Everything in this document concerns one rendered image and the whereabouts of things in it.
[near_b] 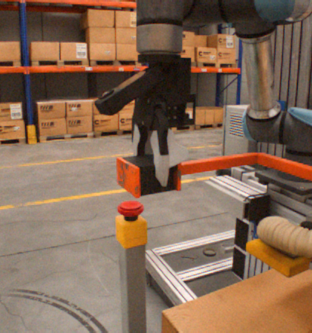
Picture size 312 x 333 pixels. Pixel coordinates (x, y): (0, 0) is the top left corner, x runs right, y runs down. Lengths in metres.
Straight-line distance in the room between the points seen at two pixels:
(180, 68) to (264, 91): 0.57
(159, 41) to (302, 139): 0.72
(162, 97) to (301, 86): 0.91
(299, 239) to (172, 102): 0.28
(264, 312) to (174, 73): 0.46
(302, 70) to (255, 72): 0.35
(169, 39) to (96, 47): 7.12
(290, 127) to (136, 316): 0.76
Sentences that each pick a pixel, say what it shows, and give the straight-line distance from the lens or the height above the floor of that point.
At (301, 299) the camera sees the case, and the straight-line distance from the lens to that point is 0.73.
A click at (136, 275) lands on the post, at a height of 0.84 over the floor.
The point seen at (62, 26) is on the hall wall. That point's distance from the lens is 8.85.
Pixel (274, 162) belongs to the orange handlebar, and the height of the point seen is 1.21.
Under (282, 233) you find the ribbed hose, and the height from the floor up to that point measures 1.16.
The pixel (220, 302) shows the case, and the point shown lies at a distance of 0.68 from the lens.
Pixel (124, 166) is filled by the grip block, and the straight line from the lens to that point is 0.55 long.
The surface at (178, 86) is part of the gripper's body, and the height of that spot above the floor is 1.35.
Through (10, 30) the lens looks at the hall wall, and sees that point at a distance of 8.73.
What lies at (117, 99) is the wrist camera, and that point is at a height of 1.33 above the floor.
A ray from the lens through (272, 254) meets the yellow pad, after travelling 0.56.
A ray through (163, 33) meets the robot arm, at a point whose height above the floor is 1.43.
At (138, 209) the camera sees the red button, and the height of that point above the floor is 1.03.
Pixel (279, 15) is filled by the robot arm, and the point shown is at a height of 1.47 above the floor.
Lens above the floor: 1.37
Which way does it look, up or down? 15 degrees down
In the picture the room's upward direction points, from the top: straight up
